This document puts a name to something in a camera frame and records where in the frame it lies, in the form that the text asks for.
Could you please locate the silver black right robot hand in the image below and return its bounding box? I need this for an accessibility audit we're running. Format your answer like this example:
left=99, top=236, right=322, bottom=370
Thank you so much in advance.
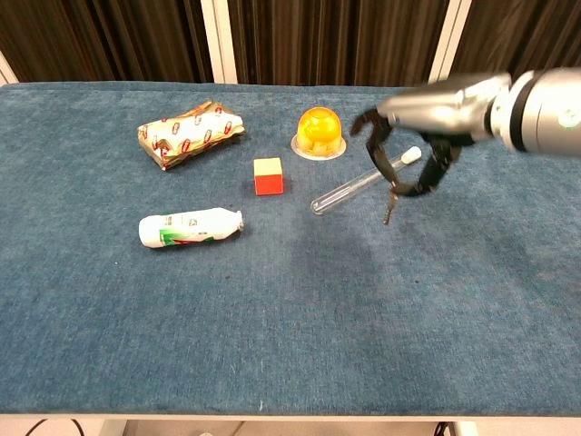
left=350, top=71, right=513, bottom=198

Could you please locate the orange fruit jelly cup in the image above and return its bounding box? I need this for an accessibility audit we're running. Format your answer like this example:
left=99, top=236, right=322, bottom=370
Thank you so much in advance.
left=290, top=105, right=348, bottom=161

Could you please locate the glass test tube white cap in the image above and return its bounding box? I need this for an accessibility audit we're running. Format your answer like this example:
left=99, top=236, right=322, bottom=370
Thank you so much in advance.
left=310, top=145, right=423, bottom=217

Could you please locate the dark pleated curtain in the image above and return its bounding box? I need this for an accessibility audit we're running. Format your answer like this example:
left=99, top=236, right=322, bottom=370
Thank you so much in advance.
left=0, top=0, right=215, bottom=84
left=452, top=0, right=581, bottom=82
left=228, top=0, right=449, bottom=88

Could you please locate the orange yellow wooden cube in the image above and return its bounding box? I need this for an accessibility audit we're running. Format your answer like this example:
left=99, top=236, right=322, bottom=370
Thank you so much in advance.
left=252, top=156, right=285, bottom=197

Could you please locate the crumpled snack package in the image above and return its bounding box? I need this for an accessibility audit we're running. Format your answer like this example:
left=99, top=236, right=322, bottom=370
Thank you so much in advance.
left=136, top=100, right=247, bottom=172

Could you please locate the white green plastic bottle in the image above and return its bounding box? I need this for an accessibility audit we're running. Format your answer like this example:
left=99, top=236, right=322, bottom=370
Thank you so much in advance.
left=137, top=206, right=246, bottom=250

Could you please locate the blue table cloth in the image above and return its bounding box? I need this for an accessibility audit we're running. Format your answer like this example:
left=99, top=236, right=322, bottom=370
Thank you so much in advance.
left=0, top=81, right=581, bottom=417

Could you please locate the white frame post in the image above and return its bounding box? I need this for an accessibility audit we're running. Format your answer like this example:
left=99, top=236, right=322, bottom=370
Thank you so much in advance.
left=428, top=0, right=474, bottom=84
left=0, top=49, right=20, bottom=85
left=200, top=0, right=240, bottom=84

